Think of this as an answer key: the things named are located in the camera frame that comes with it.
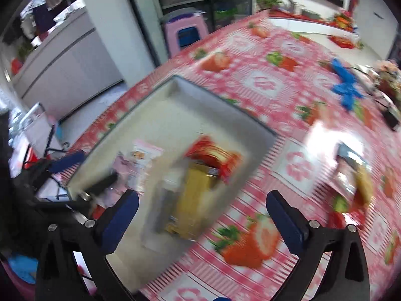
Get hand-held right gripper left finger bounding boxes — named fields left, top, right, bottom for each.
left=34, top=189, right=140, bottom=301

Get blue rubber gloves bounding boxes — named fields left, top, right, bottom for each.
left=331, top=57, right=365, bottom=111

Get beige tray with dark rim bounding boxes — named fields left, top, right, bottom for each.
left=65, top=74, right=279, bottom=293

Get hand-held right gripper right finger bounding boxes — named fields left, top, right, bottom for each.
left=266, top=190, right=370, bottom=301

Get yellow snack packet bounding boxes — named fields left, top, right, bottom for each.
left=334, top=142, right=375, bottom=209

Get pink plastic stool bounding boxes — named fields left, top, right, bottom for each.
left=161, top=7, right=210, bottom=59

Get red flower arrangement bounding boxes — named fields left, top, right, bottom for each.
left=333, top=10, right=357, bottom=33

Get gold snack packet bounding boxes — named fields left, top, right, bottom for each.
left=163, top=161, right=221, bottom=240

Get white counter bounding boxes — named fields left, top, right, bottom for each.
left=11, top=6, right=126, bottom=121

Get black power adapter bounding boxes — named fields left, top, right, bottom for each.
left=383, top=106, right=401, bottom=130

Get strawberry print tablecloth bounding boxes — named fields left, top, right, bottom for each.
left=61, top=9, right=401, bottom=301

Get red snack packet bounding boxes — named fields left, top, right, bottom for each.
left=184, top=134, right=244, bottom=185

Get white pink snack packet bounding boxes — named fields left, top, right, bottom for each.
left=131, top=139, right=164, bottom=177

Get clear snack packet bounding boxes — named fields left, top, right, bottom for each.
left=140, top=176, right=188, bottom=252

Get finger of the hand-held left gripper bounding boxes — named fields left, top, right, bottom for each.
left=78, top=169, right=120, bottom=201
left=47, top=150, right=87, bottom=174

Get potted green plant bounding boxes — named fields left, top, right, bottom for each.
left=255, top=0, right=283, bottom=12

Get blue plastic stool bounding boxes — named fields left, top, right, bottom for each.
left=176, top=27, right=201, bottom=48

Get white television console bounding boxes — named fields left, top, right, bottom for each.
left=269, top=15, right=378, bottom=57

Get blue cloth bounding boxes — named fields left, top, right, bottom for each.
left=8, top=255, right=39, bottom=285

